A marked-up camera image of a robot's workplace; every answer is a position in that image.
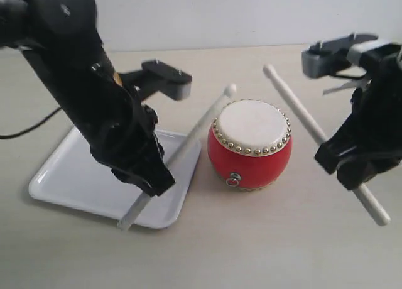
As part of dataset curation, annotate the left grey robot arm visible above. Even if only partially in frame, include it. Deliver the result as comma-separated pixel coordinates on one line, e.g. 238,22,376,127
1,0,293,197

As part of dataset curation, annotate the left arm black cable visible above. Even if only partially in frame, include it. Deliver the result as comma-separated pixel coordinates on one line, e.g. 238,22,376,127
0,106,63,139

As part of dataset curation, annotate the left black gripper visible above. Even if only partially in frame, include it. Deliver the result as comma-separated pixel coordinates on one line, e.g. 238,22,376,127
90,85,175,197

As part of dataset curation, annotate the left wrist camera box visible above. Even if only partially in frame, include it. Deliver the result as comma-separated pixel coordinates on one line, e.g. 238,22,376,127
119,60,193,101

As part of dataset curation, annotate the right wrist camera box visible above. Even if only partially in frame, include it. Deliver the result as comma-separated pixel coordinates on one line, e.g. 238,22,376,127
301,33,401,79

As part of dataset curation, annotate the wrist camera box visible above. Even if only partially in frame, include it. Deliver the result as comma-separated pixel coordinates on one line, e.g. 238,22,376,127
119,60,193,101
301,33,401,79

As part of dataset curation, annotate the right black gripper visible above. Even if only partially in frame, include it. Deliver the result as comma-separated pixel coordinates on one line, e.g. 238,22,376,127
314,43,401,190

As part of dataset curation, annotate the white plastic tray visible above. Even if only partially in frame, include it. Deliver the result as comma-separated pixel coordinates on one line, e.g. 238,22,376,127
28,128,202,229

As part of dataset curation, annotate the wooden drumstick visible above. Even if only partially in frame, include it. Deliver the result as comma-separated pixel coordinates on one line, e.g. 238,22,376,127
263,64,391,226
117,84,237,231

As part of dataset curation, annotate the small red drum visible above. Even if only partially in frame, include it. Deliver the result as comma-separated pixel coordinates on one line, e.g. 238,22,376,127
207,99,293,191

